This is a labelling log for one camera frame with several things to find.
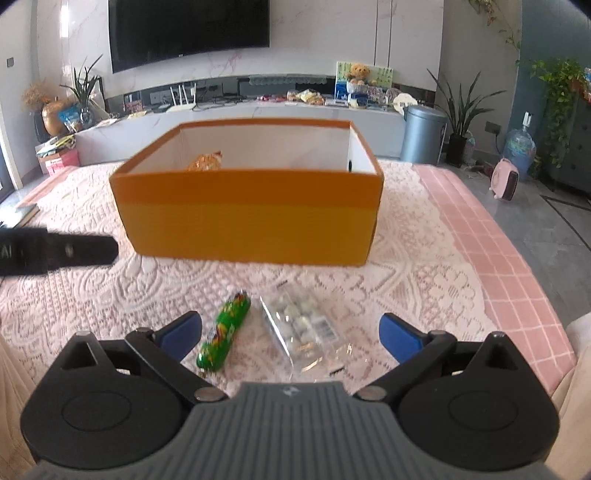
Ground clear bun packet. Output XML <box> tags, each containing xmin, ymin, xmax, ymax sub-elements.
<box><xmin>187</xmin><ymin>150</ymin><xmax>226</xmax><ymax>172</ymax></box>

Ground green snack packet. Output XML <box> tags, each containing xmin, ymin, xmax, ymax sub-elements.
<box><xmin>196</xmin><ymin>289</ymin><xmax>253</xmax><ymax>373</ymax></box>

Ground clear bag of white balls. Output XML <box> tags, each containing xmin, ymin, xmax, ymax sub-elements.
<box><xmin>259</xmin><ymin>281</ymin><xmax>371</xmax><ymax>385</ymax></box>

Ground white router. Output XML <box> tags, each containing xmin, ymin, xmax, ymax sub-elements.
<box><xmin>163</xmin><ymin>82</ymin><xmax>197</xmax><ymax>113</ymax></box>

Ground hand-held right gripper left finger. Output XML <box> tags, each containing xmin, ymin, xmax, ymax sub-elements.
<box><xmin>60</xmin><ymin>311</ymin><xmax>228</xmax><ymax>402</ymax></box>

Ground dark book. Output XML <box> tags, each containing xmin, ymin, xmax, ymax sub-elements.
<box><xmin>0</xmin><ymin>203</ymin><xmax>40</xmax><ymax>230</ymax></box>

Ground white lace tablecloth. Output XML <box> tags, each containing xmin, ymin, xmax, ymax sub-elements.
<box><xmin>0</xmin><ymin>159</ymin><xmax>491</xmax><ymax>403</ymax></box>

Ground blue snack bag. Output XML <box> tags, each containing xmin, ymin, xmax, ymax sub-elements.
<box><xmin>57</xmin><ymin>103</ymin><xmax>84</xmax><ymax>133</ymax></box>

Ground brown teddy bear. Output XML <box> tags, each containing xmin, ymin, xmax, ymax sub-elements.
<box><xmin>346</xmin><ymin>63</ymin><xmax>372</xmax><ymax>86</ymax></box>

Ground dark green cabinet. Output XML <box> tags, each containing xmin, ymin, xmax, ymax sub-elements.
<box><xmin>544</xmin><ymin>90</ymin><xmax>591</xmax><ymax>200</ymax></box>

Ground pink checked tablecloth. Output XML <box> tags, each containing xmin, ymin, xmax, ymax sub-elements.
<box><xmin>412</xmin><ymin>164</ymin><xmax>579</xmax><ymax>403</ymax></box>

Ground orange round vase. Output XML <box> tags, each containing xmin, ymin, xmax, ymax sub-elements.
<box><xmin>41</xmin><ymin>99</ymin><xmax>71</xmax><ymax>137</ymax></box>

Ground pink space heater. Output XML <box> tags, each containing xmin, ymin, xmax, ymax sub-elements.
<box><xmin>490</xmin><ymin>157</ymin><xmax>520</xmax><ymax>202</ymax></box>

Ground black television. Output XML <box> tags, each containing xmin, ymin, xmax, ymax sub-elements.
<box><xmin>107</xmin><ymin>0</ymin><xmax>271</xmax><ymax>74</ymax></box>

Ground grey trash can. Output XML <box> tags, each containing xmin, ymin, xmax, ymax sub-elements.
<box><xmin>399</xmin><ymin>104</ymin><xmax>449</xmax><ymax>166</ymax></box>

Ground blue water jug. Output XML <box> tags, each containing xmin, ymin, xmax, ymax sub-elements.
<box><xmin>501</xmin><ymin>113</ymin><xmax>537</xmax><ymax>179</ymax></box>

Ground white tv cabinet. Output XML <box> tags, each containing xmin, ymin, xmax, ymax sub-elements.
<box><xmin>74</xmin><ymin>74</ymin><xmax>433</xmax><ymax>168</ymax></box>

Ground orange cardboard box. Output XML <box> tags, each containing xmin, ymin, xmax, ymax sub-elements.
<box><xmin>109</xmin><ymin>117</ymin><xmax>385</xmax><ymax>268</ymax></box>

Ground pile of snack bags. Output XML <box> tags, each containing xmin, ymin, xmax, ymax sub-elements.
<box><xmin>286</xmin><ymin>88</ymin><xmax>327</xmax><ymax>105</ymax></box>

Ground tall potted plant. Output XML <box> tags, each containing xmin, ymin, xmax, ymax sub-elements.
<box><xmin>427</xmin><ymin>69</ymin><xmax>507</xmax><ymax>168</ymax></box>

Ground hanging vine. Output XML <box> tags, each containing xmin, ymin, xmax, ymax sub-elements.
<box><xmin>468</xmin><ymin>0</ymin><xmax>523</xmax><ymax>66</ymax></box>

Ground dried flower bunch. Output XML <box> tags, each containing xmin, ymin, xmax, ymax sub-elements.
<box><xmin>21</xmin><ymin>80</ymin><xmax>55</xmax><ymax>112</ymax></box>

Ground pink box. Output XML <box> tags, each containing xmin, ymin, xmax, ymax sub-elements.
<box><xmin>39</xmin><ymin>148</ymin><xmax>81</xmax><ymax>175</ymax></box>

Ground yellow papers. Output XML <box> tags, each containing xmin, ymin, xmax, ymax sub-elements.
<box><xmin>35</xmin><ymin>133</ymin><xmax>77</xmax><ymax>158</ymax></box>

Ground leafy pothos plant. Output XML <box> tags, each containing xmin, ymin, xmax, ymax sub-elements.
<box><xmin>528</xmin><ymin>57</ymin><xmax>588</xmax><ymax>169</ymax></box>

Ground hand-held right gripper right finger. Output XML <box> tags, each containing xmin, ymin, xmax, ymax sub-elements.
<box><xmin>352</xmin><ymin>312</ymin><xmax>532</xmax><ymax>402</ymax></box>

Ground green plant in glass vase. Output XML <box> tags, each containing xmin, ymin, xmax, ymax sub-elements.
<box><xmin>59</xmin><ymin>54</ymin><xmax>105</xmax><ymax>126</ymax></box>

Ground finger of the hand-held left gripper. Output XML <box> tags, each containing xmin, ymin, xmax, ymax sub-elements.
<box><xmin>46</xmin><ymin>231</ymin><xmax>119</xmax><ymax>271</ymax></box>

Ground green picture board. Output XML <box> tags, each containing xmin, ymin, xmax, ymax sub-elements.
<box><xmin>334</xmin><ymin>60</ymin><xmax>394</xmax><ymax>100</ymax></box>

